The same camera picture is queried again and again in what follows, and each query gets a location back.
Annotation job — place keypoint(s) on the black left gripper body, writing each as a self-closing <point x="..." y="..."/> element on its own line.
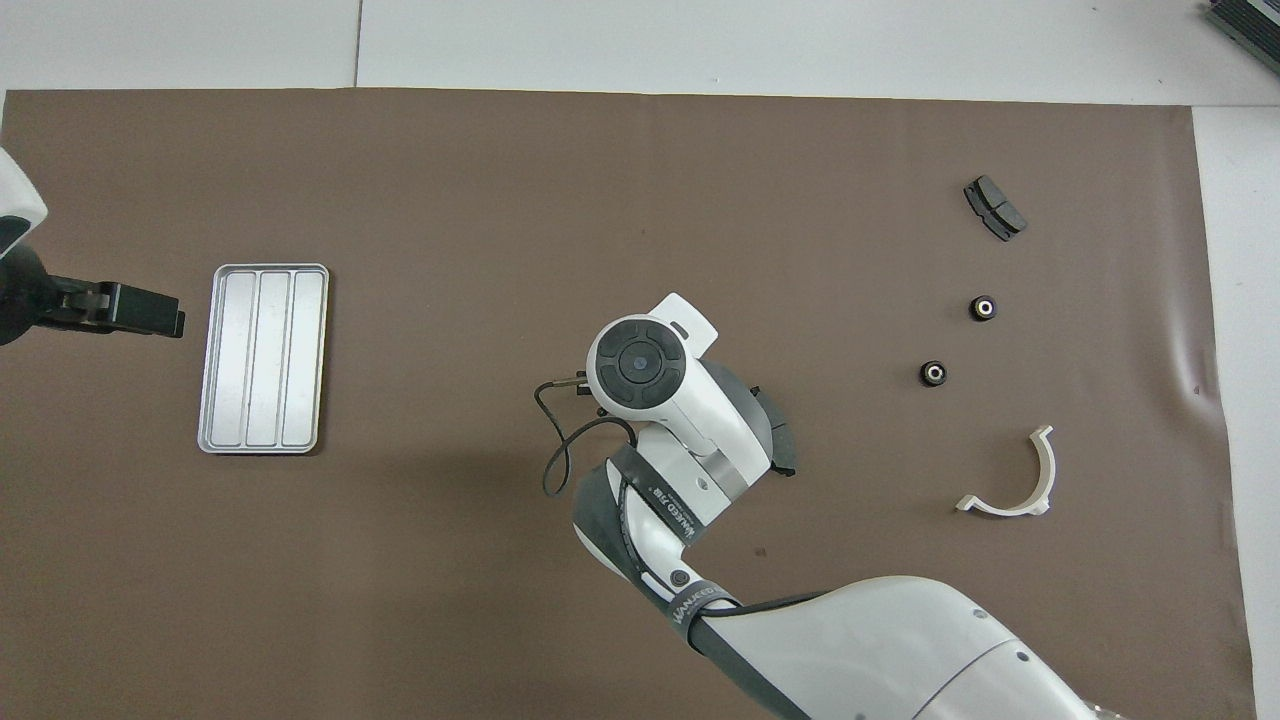
<point x="40" y="300"/>

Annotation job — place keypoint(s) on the black bearing gear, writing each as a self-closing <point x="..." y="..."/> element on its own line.
<point x="984" y="308"/>
<point x="933" y="374"/>

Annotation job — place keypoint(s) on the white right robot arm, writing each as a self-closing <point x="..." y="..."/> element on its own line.
<point x="900" y="650"/>

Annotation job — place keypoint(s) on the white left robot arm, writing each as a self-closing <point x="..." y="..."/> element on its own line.
<point x="15" y="190"/>

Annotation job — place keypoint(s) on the silver metal tray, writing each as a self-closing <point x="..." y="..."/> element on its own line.
<point x="262" y="360"/>

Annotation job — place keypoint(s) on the brown table mat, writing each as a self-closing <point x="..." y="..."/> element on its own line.
<point x="400" y="600"/>

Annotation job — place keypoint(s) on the thin grey brake pad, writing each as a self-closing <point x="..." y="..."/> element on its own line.
<point x="785" y="440"/>

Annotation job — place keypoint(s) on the thick grey brake pad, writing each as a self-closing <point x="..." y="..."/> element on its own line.
<point x="995" y="208"/>

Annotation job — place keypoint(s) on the black ribbed device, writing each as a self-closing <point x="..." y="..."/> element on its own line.
<point x="1250" y="25"/>

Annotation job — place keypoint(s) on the white curved plastic bracket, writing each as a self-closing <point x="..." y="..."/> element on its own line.
<point x="1046" y="470"/>

